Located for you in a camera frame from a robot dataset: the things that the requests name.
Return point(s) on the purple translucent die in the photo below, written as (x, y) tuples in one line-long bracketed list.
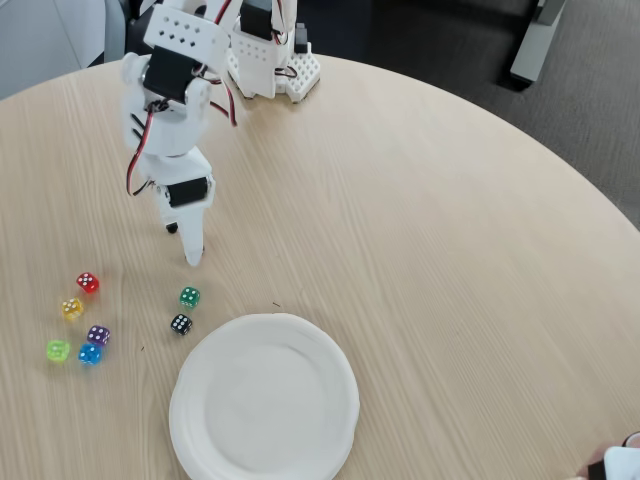
[(98, 335)]

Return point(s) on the dark green translucent die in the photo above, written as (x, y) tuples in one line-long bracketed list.
[(190, 296)]

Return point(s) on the black die white pips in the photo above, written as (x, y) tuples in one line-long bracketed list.
[(181, 324)]

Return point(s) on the grey desk leg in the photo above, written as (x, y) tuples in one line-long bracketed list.
[(530, 50)]

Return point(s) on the red translucent die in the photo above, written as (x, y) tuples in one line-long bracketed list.
[(87, 282)]

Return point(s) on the white cabinet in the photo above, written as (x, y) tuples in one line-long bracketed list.
[(30, 40)]

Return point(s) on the white paper plate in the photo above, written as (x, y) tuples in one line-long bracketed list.
[(265, 400)]

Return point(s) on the person's hand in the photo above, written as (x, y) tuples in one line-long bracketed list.
[(635, 441)]

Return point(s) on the yellow translucent die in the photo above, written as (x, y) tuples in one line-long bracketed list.
[(72, 308)]

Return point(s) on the lime green translucent die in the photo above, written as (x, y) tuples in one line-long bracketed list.
[(58, 350)]

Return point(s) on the blue translucent die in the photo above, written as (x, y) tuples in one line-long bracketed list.
[(90, 354)]

